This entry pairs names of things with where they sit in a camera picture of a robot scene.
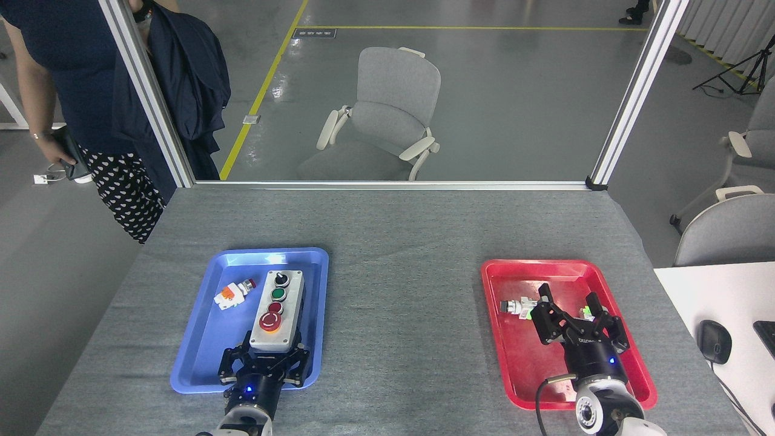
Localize white desk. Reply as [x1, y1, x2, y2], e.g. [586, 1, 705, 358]
[654, 262, 775, 436]

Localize silver aluminium post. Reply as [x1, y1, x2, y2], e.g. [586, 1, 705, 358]
[586, 0, 691, 191]
[99, 0, 196, 188]

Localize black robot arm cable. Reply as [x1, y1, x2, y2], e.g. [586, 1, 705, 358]
[535, 374, 579, 436]

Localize person's hand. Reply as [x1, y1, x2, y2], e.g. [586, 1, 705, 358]
[45, 142, 79, 177]

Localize blue plastic tray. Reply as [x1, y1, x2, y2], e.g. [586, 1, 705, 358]
[170, 247, 329, 394]

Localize black computer mouse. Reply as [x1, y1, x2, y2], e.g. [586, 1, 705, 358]
[696, 320, 732, 365]

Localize black push button switch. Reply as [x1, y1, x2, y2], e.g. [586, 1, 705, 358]
[500, 297, 538, 320]

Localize grey control box with buttons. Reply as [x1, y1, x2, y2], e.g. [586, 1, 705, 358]
[249, 269, 306, 354]

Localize black tripod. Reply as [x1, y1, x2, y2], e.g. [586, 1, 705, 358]
[693, 33, 775, 96]

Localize red plastic tray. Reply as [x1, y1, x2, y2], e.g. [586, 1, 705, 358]
[481, 259, 658, 411]

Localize white desk frame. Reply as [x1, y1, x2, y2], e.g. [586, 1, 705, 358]
[0, 82, 67, 131]

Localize black phone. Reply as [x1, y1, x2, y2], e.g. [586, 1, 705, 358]
[51, 125, 91, 181]

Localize red push button switch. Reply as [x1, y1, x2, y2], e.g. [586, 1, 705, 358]
[214, 279, 257, 311]

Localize white curtain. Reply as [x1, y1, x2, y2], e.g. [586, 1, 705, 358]
[677, 0, 775, 67]

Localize person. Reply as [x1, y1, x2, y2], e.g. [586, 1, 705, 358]
[0, 0, 232, 245]
[619, 0, 651, 26]

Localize black keyboard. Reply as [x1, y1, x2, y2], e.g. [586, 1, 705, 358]
[753, 321, 775, 355]

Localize silver aluminium rail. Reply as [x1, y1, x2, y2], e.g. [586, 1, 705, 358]
[193, 180, 591, 191]

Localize grey office chair white arms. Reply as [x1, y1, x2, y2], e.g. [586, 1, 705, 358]
[297, 47, 441, 181]
[670, 79, 775, 234]
[673, 185, 775, 267]

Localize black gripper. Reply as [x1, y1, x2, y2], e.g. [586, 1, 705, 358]
[532, 283, 631, 384]
[218, 331, 312, 420]

